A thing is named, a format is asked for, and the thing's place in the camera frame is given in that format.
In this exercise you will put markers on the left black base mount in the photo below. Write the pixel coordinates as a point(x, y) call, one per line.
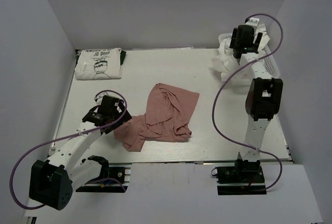
point(117, 181)

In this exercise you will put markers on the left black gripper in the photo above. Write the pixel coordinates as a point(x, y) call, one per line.
point(120, 116)

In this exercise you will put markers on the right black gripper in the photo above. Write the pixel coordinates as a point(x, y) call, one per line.
point(233, 38)

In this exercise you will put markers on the pink t shirt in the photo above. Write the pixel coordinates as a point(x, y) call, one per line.
point(168, 112)

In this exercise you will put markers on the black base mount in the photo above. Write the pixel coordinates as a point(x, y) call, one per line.
point(243, 178)
point(117, 181)

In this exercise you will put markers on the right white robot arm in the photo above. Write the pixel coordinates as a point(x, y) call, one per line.
point(264, 95)

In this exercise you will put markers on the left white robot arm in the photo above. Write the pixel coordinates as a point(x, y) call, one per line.
point(54, 180)

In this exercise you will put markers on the white plastic basket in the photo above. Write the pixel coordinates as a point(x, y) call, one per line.
point(269, 62)

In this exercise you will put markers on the folded white printed t shirt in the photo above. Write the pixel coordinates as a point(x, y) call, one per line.
point(99, 64)

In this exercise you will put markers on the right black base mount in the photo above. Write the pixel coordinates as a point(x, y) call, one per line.
point(243, 178)

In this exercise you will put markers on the folded dark green t shirt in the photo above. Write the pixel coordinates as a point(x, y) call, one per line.
point(122, 57)

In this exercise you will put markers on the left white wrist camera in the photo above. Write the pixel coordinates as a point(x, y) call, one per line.
point(98, 99)

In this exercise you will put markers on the crumpled white shirts pile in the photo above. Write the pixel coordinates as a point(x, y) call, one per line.
point(264, 41)

